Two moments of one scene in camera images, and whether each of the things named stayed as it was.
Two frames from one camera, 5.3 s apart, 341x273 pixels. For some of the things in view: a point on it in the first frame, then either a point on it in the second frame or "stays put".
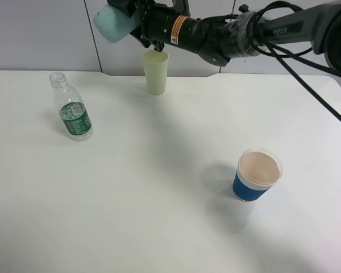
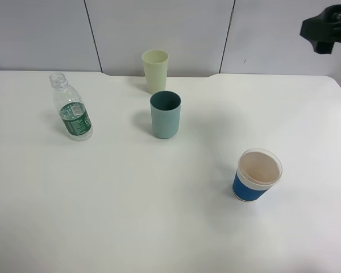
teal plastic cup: (114, 24) to (165, 109)
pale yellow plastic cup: (156, 65) stays put
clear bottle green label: (73, 113) stays put
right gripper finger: (128, 7) to (334, 24)
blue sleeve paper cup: (258, 170) stays put
